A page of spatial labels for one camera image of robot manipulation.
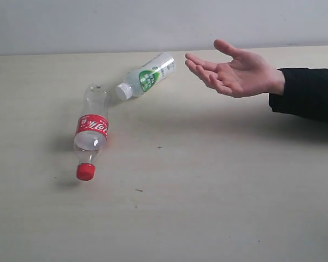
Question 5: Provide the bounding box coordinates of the person's open bare hand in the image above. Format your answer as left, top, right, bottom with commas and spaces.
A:
185, 39, 285, 98

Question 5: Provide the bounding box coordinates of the black sleeved forearm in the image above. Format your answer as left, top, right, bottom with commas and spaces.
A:
268, 68, 328, 123

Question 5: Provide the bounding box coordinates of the clear green label water bottle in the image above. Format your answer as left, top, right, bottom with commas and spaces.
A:
115, 52, 175, 101

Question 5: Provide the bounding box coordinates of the clear red label cola bottle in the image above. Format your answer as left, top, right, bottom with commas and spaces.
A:
73, 84, 110, 181

